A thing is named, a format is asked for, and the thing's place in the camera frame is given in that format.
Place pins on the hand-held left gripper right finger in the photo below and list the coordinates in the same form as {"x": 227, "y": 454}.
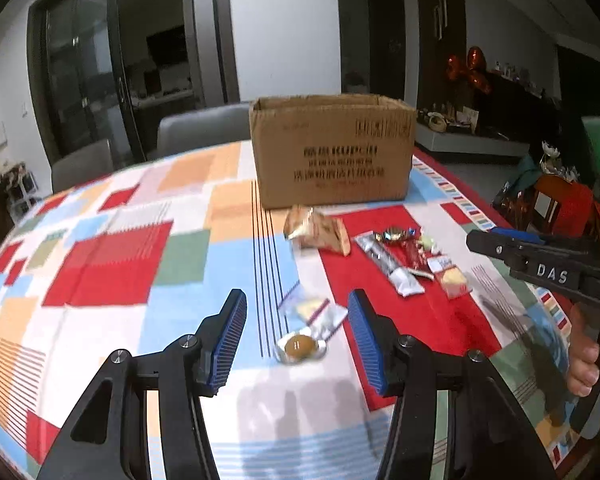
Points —
{"x": 367, "y": 342}

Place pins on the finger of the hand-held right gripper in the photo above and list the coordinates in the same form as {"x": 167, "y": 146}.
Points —
{"x": 517, "y": 234}
{"x": 495, "y": 247}

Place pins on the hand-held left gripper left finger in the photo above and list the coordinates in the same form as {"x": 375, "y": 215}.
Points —
{"x": 227, "y": 342}

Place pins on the clear packet with brown candy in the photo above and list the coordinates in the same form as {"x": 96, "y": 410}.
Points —
{"x": 300, "y": 347}

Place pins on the brown cardboard box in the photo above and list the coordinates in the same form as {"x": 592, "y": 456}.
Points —
{"x": 330, "y": 160}

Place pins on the person's right hand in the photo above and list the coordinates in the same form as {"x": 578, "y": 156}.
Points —
{"x": 582, "y": 365}

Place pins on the yellow cake packet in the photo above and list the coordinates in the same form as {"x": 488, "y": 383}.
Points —
{"x": 454, "y": 280}

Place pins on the small white packet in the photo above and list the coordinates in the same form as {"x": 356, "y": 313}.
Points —
{"x": 440, "y": 263}

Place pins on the green white candy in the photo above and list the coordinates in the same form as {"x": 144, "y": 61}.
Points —
{"x": 428, "y": 245}

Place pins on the clear zip bag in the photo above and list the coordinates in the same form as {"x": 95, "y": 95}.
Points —
{"x": 307, "y": 307}

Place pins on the silver stick packet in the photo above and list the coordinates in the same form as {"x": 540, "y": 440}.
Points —
{"x": 387, "y": 262}

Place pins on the red candy wrapper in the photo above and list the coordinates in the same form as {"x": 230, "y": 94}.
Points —
{"x": 411, "y": 256}

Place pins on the white low cabinet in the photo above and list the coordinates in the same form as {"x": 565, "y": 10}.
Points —
{"x": 475, "y": 145}

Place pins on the shiny foil candy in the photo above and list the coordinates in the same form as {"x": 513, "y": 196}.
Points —
{"x": 392, "y": 235}

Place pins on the tan snack packet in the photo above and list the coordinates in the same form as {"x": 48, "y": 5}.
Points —
{"x": 317, "y": 230}

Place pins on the dark sideboard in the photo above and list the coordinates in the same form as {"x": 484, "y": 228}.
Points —
{"x": 520, "y": 105}

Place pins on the colourful patchwork tablecloth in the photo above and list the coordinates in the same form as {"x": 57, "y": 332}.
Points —
{"x": 105, "y": 260}

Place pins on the orange balloon dog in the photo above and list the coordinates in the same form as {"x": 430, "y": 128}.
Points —
{"x": 472, "y": 67}

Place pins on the grey chair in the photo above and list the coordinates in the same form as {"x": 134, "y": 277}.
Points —
{"x": 80, "y": 165}
{"x": 200, "y": 130}

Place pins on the dark wooden door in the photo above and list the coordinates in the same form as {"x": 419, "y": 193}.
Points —
{"x": 390, "y": 45}

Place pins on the cluttered storage shelf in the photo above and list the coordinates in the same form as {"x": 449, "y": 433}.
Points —
{"x": 20, "y": 190}

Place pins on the glass sliding door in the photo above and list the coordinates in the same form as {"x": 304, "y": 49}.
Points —
{"x": 85, "y": 70}

